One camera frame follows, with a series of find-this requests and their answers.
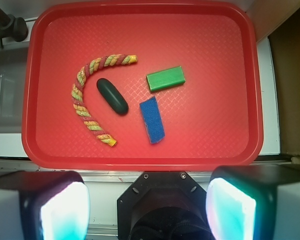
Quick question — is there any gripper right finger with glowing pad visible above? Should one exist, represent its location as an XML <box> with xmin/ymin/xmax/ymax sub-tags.
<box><xmin>205</xmin><ymin>165</ymin><xmax>300</xmax><ymax>240</ymax></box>

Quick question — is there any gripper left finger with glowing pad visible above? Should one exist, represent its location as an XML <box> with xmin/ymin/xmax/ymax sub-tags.
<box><xmin>0</xmin><ymin>170</ymin><xmax>90</xmax><ymax>240</ymax></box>

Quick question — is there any dark green plastic pickle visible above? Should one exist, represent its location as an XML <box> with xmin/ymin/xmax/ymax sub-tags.
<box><xmin>96</xmin><ymin>78</ymin><xmax>129</xmax><ymax>116</ymax></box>

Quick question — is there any blue sponge piece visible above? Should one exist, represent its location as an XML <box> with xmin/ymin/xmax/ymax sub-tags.
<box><xmin>139</xmin><ymin>96</ymin><xmax>165</xmax><ymax>144</ymax></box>

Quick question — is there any steel sink basin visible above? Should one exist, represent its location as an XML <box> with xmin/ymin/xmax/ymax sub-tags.
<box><xmin>0</xmin><ymin>42</ymin><xmax>29</xmax><ymax>134</ymax></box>

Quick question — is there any red plastic tray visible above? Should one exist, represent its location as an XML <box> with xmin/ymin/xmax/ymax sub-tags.
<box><xmin>22</xmin><ymin>0</ymin><xmax>263</xmax><ymax>171</ymax></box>

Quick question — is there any green rectangular block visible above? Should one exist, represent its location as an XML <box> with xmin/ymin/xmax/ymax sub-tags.
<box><xmin>146</xmin><ymin>66</ymin><xmax>186</xmax><ymax>92</ymax></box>

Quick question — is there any brown cardboard box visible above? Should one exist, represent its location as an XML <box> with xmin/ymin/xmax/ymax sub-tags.
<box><xmin>268</xmin><ymin>8</ymin><xmax>300</xmax><ymax>164</ymax></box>

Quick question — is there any dark metal faucet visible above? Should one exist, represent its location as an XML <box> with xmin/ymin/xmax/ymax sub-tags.
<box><xmin>0</xmin><ymin>8</ymin><xmax>29</xmax><ymax>49</ymax></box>

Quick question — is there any multicolour twisted rope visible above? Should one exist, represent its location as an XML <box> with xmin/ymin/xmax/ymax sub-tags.
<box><xmin>70</xmin><ymin>53</ymin><xmax>139</xmax><ymax>148</ymax></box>

